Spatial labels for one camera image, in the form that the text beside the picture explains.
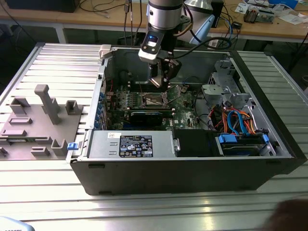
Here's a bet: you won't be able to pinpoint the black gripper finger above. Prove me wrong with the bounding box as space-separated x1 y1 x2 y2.
148 63 160 80
164 59 182 89

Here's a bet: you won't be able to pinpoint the silver CPU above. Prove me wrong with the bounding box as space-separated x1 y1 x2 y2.
148 76 163 89

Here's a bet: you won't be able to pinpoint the metal socket cover frame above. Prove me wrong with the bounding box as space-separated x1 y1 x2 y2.
165 83 180 103

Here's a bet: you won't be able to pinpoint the CPU socket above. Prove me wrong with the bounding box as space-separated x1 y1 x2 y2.
141 92 169 108

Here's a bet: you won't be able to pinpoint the black drive bay cover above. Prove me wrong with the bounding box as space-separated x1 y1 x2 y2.
173 129 218 157

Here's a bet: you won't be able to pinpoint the green motherboard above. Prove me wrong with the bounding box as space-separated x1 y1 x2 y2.
105 83 211 132

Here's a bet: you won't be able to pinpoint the black graphics card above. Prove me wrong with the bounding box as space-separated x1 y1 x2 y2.
129 110 164 126

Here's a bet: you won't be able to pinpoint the silver metal disk bay cage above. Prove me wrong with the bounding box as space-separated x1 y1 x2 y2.
201 59 257 114

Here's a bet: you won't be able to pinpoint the black upright box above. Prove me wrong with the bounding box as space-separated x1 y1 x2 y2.
211 0 225 28

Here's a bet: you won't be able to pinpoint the white printed leaflet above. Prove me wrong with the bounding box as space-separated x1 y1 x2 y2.
234 2 251 14

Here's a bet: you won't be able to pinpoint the small finned heat sink cooler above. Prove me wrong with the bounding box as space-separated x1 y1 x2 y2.
243 6 260 24

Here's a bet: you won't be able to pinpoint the grey power supply with label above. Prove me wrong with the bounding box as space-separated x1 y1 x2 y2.
88 130 175 159

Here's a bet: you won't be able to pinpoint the grey electronic module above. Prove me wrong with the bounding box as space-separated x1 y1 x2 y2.
258 8 275 24

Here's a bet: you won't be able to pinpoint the wooden desk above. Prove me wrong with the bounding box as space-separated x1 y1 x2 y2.
0 0 308 45

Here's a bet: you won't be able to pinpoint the hard disk in blue carrier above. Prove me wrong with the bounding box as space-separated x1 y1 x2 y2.
215 134 270 157

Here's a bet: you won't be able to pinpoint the black and grey PC case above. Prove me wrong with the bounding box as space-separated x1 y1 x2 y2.
66 46 308 196

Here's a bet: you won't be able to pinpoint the blue cardboard box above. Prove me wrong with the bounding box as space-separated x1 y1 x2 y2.
269 0 299 8

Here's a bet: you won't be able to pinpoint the white paper sheets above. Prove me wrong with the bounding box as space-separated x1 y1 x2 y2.
276 13 308 25

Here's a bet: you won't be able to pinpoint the black equipment box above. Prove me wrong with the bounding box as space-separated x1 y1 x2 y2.
4 0 79 13

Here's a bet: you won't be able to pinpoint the grey parts rack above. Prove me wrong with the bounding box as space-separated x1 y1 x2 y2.
0 84 84 161

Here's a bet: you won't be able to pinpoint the person's brown-haired head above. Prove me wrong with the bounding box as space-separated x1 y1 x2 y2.
263 198 308 231

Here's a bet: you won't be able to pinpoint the pale grey device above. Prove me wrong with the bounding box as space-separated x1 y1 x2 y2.
0 216 33 231

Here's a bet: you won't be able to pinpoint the white wrist camera, black bracket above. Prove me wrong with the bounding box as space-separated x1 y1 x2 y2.
138 31 167 65

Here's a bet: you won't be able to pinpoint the thick black gripper cable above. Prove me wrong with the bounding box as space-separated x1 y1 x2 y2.
172 36 233 60

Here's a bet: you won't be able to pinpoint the orange power wire bundle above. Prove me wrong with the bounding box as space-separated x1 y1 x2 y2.
214 108 257 135

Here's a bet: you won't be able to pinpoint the blue flat data wire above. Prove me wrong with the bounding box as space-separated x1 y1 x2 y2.
227 110 250 137

